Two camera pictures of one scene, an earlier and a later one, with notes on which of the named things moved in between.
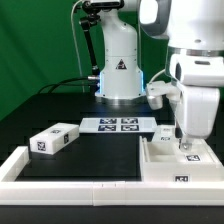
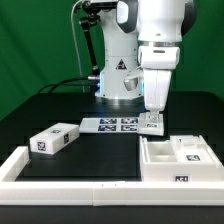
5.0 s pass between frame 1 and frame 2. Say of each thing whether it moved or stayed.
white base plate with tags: stayed
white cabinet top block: stayed
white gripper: moved
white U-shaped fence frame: stayed
